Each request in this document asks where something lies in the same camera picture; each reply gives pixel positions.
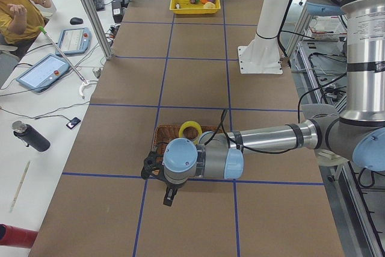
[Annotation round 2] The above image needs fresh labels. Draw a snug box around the toy croissant bread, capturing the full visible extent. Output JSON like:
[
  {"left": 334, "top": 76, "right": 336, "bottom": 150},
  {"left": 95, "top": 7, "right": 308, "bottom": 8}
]
[{"left": 203, "top": 2, "right": 216, "bottom": 10}]

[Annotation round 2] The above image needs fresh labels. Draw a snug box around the yellow plastic basket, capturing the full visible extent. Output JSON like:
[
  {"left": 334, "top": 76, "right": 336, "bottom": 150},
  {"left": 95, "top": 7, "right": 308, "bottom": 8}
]
[{"left": 170, "top": 0, "right": 221, "bottom": 15}]

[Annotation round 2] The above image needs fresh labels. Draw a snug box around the black water bottle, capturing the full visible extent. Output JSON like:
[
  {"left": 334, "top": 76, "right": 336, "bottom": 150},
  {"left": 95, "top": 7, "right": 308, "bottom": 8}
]
[{"left": 11, "top": 120, "right": 51, "bottom": 152}]

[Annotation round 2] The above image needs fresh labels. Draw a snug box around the blue teach pendant near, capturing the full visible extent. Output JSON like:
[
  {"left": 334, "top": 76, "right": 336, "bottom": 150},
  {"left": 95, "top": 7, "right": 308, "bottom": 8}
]
[{"left": 16, "top": 54, "right": 70, "bottom": 93}]

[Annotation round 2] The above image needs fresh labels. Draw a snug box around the aluminium frame post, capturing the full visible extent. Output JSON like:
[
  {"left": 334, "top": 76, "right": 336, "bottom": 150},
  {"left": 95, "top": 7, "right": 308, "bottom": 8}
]
[{"left": 81, "top": 0, "right": 112, "bottom": 60}]

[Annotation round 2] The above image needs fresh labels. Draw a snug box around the red cylinder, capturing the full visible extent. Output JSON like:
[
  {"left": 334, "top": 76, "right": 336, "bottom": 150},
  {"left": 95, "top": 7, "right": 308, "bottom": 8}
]
[{"left": 1, "top": 224, "right": 38, "bottom": 249}]

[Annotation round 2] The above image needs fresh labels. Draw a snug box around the brown wicker basket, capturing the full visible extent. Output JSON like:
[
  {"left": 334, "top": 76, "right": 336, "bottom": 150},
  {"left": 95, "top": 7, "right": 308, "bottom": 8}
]
[{"left": 153, "top": 124, "right": 217, "bottom": 156}]

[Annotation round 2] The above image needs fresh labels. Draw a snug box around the small black phone device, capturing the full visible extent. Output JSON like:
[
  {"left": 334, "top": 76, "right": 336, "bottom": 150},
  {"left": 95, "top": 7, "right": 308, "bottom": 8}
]
[{"left": 66, "top": 117, "right": 81, "bottom": 129}]

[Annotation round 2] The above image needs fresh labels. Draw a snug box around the reacher grabber stick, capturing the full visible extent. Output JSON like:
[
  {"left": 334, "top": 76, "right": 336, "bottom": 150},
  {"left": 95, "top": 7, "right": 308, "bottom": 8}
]
[{"left": 39, "top": 26, "right": 97, "bottom": 99}]

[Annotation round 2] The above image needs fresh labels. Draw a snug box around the blue teach pendant far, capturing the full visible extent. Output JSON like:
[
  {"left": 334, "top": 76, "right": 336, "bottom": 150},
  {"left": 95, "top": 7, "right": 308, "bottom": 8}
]
[{"left": 57, "top": 27, "right": 91, "bottom": 55}]

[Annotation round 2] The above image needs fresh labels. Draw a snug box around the yellow tape roll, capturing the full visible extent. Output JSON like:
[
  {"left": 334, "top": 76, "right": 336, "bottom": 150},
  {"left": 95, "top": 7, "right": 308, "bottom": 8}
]
[{"left": 178, "top": 120, "right": 203, "bottom": 144}]

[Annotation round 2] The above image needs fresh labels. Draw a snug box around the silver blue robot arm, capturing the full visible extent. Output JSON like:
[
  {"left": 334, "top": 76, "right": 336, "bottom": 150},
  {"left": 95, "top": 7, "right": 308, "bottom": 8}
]
[{"left": 158, "top": 0, "right": 384, "bottom": 206}]

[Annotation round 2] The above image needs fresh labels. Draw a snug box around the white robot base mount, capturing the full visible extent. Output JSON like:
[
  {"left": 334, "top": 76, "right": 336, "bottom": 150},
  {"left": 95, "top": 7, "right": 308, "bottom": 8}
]
[{"left": 238, "top": 0, "right": 290, "bottom": 74}]

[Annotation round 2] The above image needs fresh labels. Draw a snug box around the blue teach pendant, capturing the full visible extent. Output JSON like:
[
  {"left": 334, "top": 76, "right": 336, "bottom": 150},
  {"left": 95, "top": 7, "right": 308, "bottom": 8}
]
[
  {"left": 57, "top": 27, "right": 91, "bottom": 55},
  {"left": 16, "top": 54, "right": 70, "bottom": 93}
]

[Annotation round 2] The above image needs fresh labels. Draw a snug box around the black computer mouse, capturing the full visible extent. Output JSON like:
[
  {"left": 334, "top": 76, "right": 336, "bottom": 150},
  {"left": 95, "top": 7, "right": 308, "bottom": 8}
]
[{"left": 69, "top": 17, "right": 84, "bottom": 25}]

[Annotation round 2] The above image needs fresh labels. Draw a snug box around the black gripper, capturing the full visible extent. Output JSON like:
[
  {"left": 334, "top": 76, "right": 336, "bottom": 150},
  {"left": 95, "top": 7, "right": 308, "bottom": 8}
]
[{"left": 163, "top": 172, "right": 186, "bottom": 206}]

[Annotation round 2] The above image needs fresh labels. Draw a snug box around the person in yellow shirt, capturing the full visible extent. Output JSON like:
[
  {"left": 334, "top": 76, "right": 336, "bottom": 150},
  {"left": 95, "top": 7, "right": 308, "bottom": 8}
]
[{"left": 1, "top": 0, "right": 52, "bottom": 58}]

